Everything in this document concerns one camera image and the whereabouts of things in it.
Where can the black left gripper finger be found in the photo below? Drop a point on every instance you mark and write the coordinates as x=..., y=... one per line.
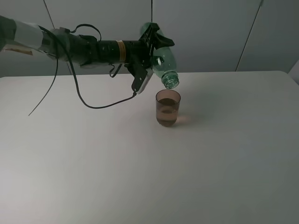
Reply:
x=160, y=41

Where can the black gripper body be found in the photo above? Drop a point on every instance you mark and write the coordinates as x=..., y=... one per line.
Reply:
x=140, y=55

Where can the green transparent water bottle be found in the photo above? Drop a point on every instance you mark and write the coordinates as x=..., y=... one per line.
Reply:
x=164, y=64

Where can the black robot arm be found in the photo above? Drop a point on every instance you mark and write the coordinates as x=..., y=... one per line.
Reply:
x=86, y=50

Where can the pink translucent plastic cup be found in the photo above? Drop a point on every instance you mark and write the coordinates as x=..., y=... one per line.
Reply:
x=167, y=106

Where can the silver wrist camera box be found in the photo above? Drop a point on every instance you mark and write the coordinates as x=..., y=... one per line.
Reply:
x=145, y=81

